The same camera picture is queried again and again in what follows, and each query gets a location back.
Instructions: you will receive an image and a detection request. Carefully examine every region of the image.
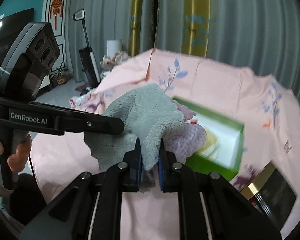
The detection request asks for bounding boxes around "red Chinese knot ornament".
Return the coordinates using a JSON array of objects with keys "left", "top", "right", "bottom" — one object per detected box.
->
[{"left": 49, "top": 0, "right": 63, "bottom": 30}]

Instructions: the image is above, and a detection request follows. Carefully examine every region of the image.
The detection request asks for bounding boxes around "purple knitted cloth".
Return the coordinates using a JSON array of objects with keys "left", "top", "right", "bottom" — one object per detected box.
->
[{"left": 140, "top": 101, "right": 208, "bottom": 193}]

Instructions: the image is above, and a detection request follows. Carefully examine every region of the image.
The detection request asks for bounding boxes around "yellow and white towel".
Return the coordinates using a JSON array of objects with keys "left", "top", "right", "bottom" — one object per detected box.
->
[{"left": 198, "top": 130, "right": 220, "bottom": 160}]

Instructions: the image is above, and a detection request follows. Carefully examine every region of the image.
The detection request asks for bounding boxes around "black television screen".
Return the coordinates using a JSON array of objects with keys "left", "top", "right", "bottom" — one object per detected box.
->
[{"left": 0, "top": 8, "right": 34, "bottom": 66}]

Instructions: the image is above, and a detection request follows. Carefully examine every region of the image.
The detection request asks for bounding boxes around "gold and black tin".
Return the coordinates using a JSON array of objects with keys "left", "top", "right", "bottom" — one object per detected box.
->
[{"left": 241, "top": 161, "right": 297, "bottom": 230}]

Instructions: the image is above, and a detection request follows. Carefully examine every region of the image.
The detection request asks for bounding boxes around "white paper roll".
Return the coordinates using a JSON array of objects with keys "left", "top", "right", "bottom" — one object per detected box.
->
[{"left": 107, "top": 40, "right": 122, "bottom": 57}]

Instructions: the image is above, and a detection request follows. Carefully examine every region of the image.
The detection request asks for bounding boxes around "red and white cloth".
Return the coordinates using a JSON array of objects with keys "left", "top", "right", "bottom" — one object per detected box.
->
[{"left": 187, "top": 119, "right": 198, "bottom": 124}]

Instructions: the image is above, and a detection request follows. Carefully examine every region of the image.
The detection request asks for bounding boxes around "black upright vacuum cleaner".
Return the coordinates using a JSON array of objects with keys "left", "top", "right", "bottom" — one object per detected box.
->
[{"left": 72, "top": 8, "right": 101, "bottom": 88}]

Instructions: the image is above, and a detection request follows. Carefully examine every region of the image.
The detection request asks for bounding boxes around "green cardboard box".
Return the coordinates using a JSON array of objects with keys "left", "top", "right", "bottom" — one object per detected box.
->
[{"left": 174, "top": 97, "right": 244, "bottom": 181}]

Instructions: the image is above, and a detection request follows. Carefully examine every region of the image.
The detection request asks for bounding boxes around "grey and yellow curtain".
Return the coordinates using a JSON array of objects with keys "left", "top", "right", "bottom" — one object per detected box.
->
[{"left": 65, "top": 0, "right": 300, "bottom": 99}]

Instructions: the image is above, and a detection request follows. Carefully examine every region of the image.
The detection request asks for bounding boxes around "potted plant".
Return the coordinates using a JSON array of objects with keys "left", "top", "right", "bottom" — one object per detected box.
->
[{"left": 49, "top": 62, "right": 69, "bottom": 86}]

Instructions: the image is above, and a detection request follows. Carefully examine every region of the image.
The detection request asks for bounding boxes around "pile of pink clothes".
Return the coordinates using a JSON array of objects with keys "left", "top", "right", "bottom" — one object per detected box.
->
[{"left": 100, "top": 51, "right": 130, "bottom": 71}]

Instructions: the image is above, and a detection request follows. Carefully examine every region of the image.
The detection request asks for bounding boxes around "grey microfibre cloth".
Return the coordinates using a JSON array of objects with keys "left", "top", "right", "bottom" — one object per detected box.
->
[{"left": 84, "top": 83, "right": 185, "bottom": 171}]

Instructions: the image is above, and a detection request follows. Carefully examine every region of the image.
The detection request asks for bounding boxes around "pink printed table cloth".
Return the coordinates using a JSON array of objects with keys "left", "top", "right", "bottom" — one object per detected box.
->
[{"left": 31, "top": 49, "right": 300, "bottom": 239}]

